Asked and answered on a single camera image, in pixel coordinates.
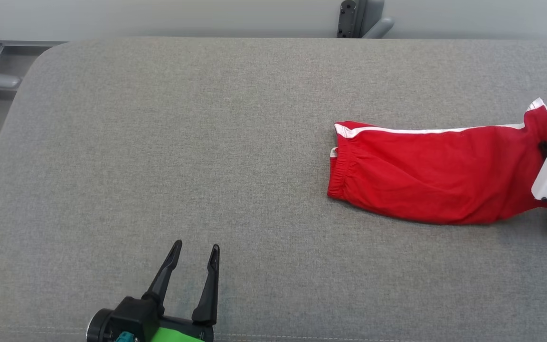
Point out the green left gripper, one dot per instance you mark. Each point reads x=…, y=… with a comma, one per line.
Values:
x=183, y=332

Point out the red shorts with white stripes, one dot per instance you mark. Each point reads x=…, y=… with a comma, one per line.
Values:
x=444, y=175

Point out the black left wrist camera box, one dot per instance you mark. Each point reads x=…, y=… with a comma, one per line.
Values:
x=133, y=316

